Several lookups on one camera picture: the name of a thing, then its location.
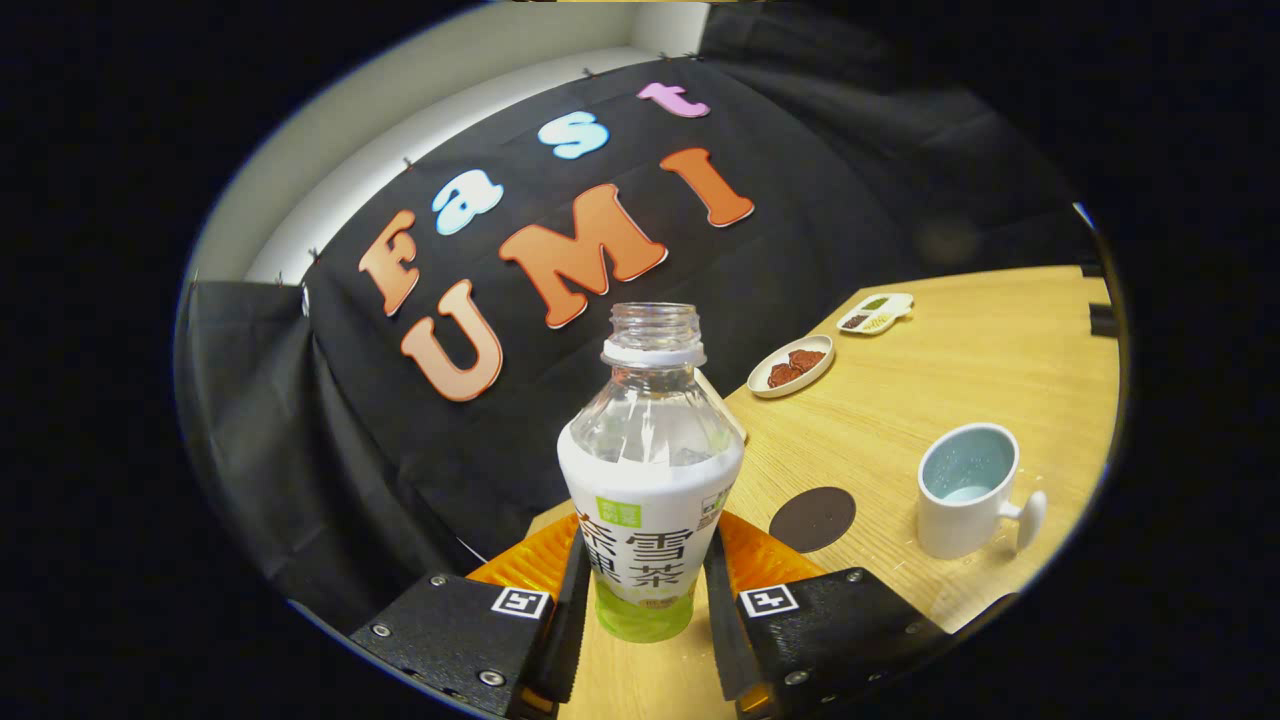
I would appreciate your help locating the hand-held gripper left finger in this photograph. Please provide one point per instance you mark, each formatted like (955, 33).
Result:
(450, 630)

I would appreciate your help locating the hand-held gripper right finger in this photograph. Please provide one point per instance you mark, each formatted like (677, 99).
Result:
(840, 630)

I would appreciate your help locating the dark brown round coaster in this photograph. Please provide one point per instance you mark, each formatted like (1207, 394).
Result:
(812, 520)

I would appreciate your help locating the white cup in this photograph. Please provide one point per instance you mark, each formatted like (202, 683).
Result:
(950, 530)

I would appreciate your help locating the clear plastic juice bottle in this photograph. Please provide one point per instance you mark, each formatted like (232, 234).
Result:
(650, 480)

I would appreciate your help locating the white toaster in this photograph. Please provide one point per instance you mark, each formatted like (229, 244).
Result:
(728, 410)

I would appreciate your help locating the white oval plate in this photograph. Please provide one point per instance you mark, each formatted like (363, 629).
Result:
(770, 388)

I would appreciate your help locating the red-brown food pieces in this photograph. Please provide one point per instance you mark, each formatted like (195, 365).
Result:
(795, 366)

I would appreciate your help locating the wooden table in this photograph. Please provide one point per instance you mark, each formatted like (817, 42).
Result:
(950, 380)

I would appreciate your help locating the white divided condiment dish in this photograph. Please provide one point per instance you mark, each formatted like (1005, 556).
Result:
(892, 302)

